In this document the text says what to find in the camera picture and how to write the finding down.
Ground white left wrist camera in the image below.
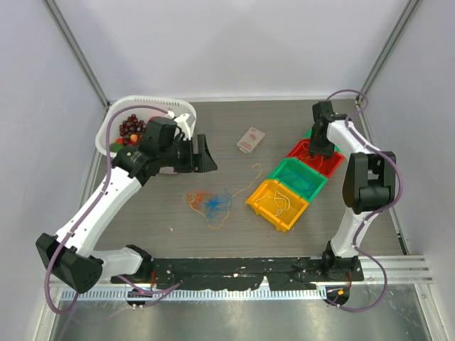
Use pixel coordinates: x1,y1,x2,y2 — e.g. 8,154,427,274
165,111,196,139

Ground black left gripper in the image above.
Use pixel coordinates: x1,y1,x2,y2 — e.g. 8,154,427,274
159,134,217,173

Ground aluminium frame post left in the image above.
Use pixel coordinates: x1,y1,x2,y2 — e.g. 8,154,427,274
42,0,110,109

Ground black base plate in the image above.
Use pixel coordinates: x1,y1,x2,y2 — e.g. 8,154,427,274
127,256,364,291

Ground red plastic bin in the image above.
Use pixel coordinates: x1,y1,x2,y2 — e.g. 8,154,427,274
287,139,345,178

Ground white cable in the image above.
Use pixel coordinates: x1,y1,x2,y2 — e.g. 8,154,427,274
256,190,291,217

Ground grey card box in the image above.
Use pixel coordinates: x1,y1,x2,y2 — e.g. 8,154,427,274
236,127,265,154

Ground white slotted cable duct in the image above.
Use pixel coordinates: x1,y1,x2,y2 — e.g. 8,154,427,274
78,286,326,302

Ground yellow plastic bin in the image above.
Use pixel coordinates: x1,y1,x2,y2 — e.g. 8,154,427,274
245,179,309,233

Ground yellow cable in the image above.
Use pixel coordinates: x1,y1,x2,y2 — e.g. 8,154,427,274
183,140,335,230

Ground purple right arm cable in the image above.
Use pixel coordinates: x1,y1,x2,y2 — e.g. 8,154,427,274
325,88,406,313

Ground aluminium frame post right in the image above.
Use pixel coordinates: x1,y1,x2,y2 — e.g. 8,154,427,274
360,0,422,94

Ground green plastic bin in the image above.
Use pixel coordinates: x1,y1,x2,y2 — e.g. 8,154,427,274
303,129,341,153
267,158,328,202

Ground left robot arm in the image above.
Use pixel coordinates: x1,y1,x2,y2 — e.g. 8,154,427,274
36,117,218,294

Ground strawberry pile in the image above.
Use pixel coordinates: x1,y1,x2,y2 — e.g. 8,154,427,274
109,134,142,152

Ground white fruit basket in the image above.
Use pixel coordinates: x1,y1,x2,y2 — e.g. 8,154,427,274
95,95,197,156

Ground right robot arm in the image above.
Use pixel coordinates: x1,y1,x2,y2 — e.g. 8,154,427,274
309,101,396,281

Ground near green plastic bin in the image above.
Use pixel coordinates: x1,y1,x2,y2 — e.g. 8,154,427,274
267,158,328,202

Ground orange cable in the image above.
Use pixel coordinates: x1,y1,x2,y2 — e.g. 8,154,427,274
191,190,209,209

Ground far green plastic bin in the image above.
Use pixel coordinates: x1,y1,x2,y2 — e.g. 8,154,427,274
303,129,341,153

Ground aluminium frame post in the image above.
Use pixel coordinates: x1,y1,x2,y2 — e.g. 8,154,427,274
360,0,422,94
42,0,110,109

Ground dark red grape bunch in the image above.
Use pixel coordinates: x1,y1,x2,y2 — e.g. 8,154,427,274
119,114,146,136

